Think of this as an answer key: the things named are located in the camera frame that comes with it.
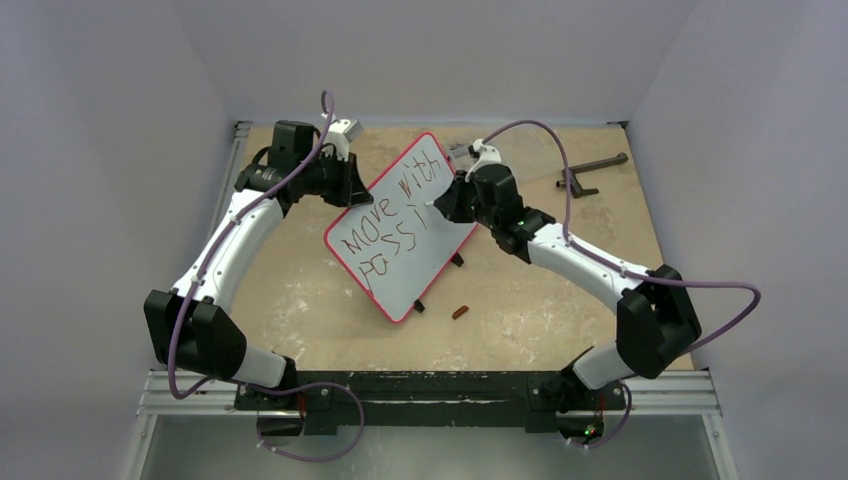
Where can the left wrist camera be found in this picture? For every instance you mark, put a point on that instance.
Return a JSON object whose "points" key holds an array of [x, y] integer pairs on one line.
{"points": [[342, 133]]}

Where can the clear plastic screw box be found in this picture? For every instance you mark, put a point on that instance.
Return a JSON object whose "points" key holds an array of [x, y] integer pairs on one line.
{"points": [[524, 149]]}

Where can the red marker cap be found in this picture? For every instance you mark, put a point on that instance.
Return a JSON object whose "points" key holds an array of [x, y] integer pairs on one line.
{"points": [[460, 312]]}

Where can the pink framed whiteboard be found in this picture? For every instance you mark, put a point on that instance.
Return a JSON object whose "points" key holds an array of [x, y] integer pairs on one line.
{"points": [[396, 247]]}

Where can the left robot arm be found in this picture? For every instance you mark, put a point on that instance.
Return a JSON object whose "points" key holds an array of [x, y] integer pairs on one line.
{"points": [[190, 324]]}

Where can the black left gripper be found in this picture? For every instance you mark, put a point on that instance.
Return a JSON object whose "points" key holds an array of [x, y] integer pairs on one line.
{"points": [[352, 191]]}

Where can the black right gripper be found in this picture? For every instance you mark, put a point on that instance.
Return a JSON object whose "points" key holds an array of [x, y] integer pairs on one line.
{"points": [[460, 201]]}

